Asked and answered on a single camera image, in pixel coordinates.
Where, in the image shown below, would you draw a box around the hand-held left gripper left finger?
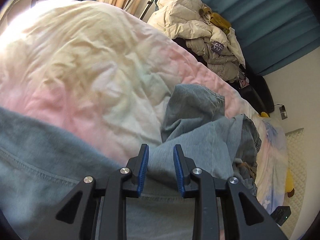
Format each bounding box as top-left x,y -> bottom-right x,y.
29,144 -> 150,240

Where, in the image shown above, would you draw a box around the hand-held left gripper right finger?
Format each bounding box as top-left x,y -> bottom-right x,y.
173,144 -> 288,240

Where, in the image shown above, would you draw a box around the grey-blue denim pants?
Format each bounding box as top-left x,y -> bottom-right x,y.
0,84 -> 262,240

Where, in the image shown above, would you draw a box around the black box with green light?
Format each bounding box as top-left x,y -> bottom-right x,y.
270,206 -> 292,225

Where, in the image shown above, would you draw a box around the yellow and brown plush toy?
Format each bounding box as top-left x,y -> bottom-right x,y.
284,169 -> 295,199

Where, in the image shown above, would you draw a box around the grey jacket with purple label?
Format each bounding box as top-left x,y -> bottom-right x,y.
186,34 -> 247,82

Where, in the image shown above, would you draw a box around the white quilted mat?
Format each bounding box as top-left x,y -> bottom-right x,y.
285,127 -> 308,230

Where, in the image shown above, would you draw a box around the pastel tie-dye duvet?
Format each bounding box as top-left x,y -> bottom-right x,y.
0,0 -> 260,165

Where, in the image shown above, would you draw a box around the white down jacket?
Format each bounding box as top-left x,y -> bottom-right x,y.
147,0 -> 247,68

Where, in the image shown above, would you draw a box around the mustard yellow garment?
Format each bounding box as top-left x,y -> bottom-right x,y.
199,7 -> 232,34

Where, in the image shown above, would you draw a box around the wide blue curtain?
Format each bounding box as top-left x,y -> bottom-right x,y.
160,0 -> 320,77

